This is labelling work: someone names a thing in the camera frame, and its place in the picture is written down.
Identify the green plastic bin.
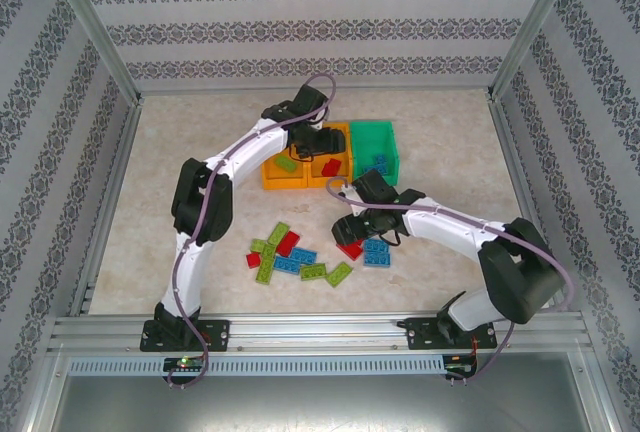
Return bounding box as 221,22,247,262
348,120,403,188

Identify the orange plastic bin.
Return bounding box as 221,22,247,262
306,121,355,189
261,124,312,191

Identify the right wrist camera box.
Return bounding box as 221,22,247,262
343,184,364,217

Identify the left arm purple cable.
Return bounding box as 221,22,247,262
167,73,336,391

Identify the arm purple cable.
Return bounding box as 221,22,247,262
325,176,574,389
167,73,336,391

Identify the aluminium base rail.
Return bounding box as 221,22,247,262
47,312,586,353

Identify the slotted grey cable duct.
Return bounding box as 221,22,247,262
67,354,446,377

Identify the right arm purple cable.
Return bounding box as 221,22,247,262
325,176,574,389

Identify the aluminium frame post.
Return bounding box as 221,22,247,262
487,0,584,103
39,0,144,106

